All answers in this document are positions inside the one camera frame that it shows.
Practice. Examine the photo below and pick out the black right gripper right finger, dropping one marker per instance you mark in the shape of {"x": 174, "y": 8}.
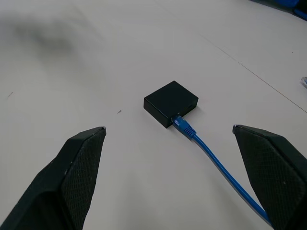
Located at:
{"x": 275, "y": 172}

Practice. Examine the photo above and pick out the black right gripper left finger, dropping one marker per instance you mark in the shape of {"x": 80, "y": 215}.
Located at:
{"x": 60, "y": 182}

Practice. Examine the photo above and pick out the small black box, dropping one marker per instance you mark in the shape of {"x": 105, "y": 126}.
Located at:
{"x": 170, "y": 103}

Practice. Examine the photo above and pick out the blue object at table edge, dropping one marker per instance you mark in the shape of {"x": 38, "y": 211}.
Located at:
{"x": 301, "y": 10}

